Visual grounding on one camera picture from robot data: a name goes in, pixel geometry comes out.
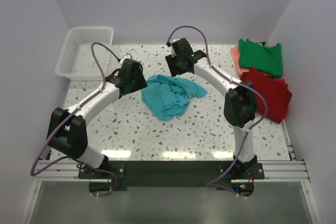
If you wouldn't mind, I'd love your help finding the white plastic basket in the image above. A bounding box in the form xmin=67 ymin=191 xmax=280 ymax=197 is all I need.
xmin=55 ymin=26 xmax=114 ymax=81

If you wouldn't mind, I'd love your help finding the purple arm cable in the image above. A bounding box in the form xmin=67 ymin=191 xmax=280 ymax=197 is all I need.
xmin=167 ymin=25 xmax=268 ymax=196
xmin=30 ymin=42 xmax=124 ymax=198

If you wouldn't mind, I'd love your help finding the turquoise t shirt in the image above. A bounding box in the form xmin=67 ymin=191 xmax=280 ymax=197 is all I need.
xmin=141 ymin=74 xmax=207 ymax=121

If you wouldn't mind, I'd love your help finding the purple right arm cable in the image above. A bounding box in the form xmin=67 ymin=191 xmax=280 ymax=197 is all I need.
xmin=167 ymin=25 xmax=268 ymax=196

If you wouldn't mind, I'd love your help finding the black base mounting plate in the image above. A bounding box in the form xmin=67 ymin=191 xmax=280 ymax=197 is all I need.
xmin=77 ymin=161 xmax=265 ymax=196

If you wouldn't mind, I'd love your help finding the red folded t shirt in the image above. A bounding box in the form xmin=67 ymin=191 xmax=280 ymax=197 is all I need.
xmin=240 ymin=68 xmax=283 ymax=124

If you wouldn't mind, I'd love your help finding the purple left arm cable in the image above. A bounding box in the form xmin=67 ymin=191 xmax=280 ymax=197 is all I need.
xmin=30 ymin=42 xmax=124 ymax=198

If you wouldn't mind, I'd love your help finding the pink folded t shirt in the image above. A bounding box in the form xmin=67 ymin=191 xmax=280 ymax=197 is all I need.
xmin=230 ymin=46 xmax=249 ymax=77

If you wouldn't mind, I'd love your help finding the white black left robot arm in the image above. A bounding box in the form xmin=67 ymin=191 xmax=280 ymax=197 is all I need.
xmin=47 ymin=58 xmax=147 ymax=178

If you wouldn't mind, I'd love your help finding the green folded t shirt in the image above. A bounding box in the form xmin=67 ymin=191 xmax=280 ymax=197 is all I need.
xmin=238 ymin=39 xmax=283 ymax=77

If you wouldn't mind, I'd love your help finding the aluminium front rail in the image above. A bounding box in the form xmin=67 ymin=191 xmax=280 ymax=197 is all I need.
xmin=35 ymin=161 xmax=310 ymax=182

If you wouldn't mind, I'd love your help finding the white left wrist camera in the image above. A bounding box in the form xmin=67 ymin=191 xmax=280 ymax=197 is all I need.
xmin=119 ymin=53 xmax=133 ymax=66

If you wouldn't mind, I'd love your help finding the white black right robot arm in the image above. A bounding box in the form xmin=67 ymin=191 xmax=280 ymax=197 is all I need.
xmin=165 ymin=38 xmax=257 ymax=178

